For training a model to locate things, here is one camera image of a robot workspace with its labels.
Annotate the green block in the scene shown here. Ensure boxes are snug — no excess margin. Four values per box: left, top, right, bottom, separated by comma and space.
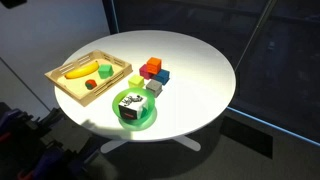
98, 64, 114, 79

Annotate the grey block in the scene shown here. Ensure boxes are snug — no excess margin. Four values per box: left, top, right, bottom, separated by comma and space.
146, 80, 162, 98

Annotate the blue block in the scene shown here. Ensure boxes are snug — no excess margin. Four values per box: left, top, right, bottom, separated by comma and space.
153, 69, 170, 85

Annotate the pink block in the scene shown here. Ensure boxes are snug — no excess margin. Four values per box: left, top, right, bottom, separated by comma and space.
139, 64, 152, 80

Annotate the yellow-green block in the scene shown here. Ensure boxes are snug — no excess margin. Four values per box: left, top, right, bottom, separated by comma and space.
128, 75, 144, 88

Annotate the orange block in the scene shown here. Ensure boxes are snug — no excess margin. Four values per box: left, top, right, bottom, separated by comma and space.
147, 57, 162, 74

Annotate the small red block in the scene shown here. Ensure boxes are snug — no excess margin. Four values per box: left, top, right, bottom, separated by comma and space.
85, 79, 97, 90

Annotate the white round table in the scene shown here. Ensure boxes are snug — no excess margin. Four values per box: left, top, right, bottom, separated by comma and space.
55, 30, 236, 153

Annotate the green plastic bowl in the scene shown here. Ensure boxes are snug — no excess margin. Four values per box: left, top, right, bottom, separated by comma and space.
112, 88, 157, 131

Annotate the black and white cube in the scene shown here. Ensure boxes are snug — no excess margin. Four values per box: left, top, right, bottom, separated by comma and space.
118, 93, 148, 120

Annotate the yellow banana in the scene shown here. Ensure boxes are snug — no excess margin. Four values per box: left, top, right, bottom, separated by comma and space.
65, 61, 99, 79

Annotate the wooden slatted tray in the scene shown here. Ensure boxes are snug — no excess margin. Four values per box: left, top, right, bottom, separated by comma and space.
45, 50, 132, 106

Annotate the black clamp orange tip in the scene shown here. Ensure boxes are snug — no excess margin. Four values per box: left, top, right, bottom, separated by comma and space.
0, 109, 33, 143

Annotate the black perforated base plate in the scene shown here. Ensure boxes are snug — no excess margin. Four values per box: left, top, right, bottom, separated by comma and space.
0, 102, 100, 180

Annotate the purple handled clamp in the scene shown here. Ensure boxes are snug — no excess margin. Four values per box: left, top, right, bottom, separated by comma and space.
17, 146, 87, 180

